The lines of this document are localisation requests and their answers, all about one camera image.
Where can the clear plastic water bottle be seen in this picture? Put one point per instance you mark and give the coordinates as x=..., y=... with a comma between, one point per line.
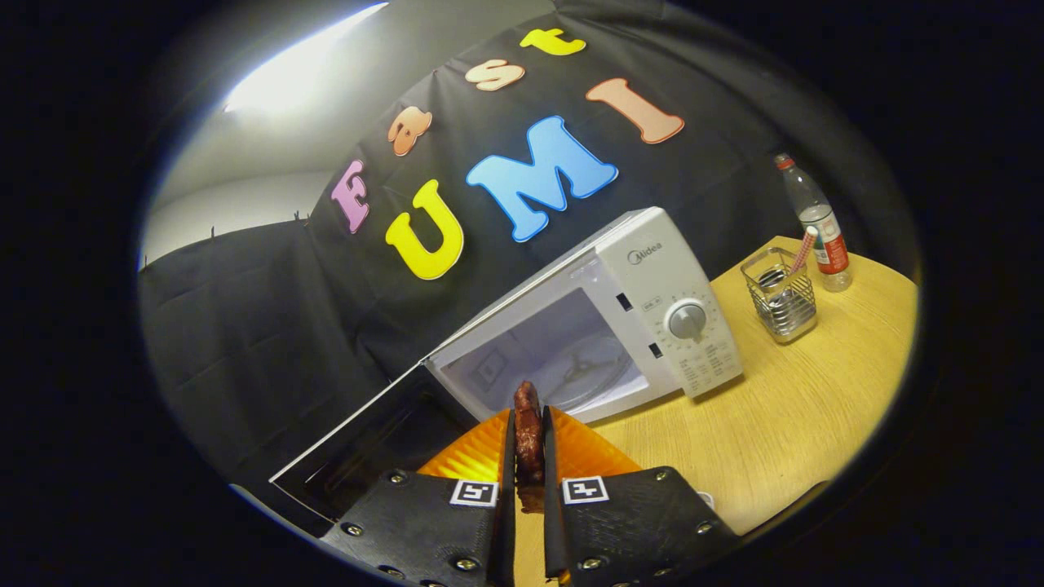
x=824, y=228

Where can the white toaster oven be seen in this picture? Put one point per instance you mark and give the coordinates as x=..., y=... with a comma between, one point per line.
x=652, y=277

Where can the small white ribbed dish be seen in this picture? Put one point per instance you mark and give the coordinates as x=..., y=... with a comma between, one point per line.
x=706, y=499

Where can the brown meat piece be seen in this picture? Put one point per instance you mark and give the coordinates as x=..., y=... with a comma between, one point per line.
x=528, y=432

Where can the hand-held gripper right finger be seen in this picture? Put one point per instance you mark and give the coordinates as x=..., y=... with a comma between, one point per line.
x=552, y=505

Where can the red striped straw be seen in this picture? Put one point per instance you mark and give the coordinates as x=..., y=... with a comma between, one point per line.
x=802, y=251

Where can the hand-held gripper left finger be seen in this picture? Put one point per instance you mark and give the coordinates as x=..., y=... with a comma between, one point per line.
x=509, y=505

